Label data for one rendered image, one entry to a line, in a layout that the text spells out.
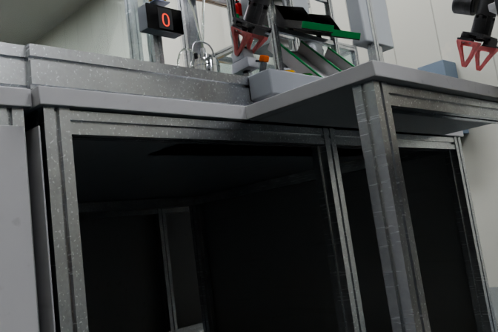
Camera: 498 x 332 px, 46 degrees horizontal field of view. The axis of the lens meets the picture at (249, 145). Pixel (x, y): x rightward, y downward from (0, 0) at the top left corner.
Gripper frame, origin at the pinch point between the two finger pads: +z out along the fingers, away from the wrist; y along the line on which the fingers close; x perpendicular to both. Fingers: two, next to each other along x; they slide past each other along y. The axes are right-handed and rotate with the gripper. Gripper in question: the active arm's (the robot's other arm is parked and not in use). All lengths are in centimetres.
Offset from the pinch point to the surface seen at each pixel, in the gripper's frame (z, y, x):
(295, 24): -11.5, -20.7, -2.6
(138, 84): 5, 51, 24
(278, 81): -0.7, 17.2, 29.8
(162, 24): -1.6, 19.8, -13.1
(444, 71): 1, -307, -87
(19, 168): 16, 79, 39
